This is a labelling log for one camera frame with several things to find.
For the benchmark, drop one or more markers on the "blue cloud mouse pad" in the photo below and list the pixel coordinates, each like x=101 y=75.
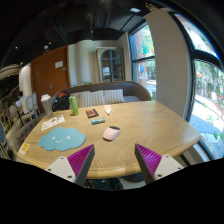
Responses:
x=62 y=139

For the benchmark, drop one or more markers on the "striped cushion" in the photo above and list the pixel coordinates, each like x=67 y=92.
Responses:
x=88 y=99
x=114 y=96

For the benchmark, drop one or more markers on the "black red card box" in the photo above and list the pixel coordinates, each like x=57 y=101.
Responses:
x=91 y=113

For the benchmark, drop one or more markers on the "green bottle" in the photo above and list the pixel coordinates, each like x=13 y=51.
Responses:
x=73 y=105

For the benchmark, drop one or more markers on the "grey curved sofa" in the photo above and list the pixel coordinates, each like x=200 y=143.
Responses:
x=129 y=88

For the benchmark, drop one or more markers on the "striped cushion right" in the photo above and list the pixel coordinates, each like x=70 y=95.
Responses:
x=114 y=96

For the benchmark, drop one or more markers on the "teal small pack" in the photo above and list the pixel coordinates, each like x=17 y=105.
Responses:
x=98 y=121

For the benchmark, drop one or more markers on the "clear plastic wrapper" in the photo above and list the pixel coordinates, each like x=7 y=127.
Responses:
x=107 y=109

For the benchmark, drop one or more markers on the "striped cushion left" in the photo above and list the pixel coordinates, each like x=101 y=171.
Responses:
x=88 y=99

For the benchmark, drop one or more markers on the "printed paper sheet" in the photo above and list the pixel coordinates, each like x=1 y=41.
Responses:
x=52 y=122

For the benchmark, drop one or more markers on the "arched glass cabinet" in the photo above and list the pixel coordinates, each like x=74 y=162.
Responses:
x=110 y=64

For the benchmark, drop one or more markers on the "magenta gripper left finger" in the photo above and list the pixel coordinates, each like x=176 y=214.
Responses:
x=75 y=167

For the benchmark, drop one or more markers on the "grey tufted chair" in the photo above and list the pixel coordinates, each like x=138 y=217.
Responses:
x=16 y=137

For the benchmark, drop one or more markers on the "brown wooden door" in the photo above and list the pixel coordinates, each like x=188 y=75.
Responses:
x=49 y=73

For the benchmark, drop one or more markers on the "yellow sticker card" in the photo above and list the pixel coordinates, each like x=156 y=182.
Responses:
x=24 y=148

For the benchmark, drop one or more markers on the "grey shaker bottle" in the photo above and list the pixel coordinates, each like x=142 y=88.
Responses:
x=45 y=100

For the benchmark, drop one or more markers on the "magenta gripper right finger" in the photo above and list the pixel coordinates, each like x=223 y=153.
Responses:
x=153 y=165

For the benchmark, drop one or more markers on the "black backpack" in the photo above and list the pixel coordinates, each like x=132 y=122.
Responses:
x=61 y=102

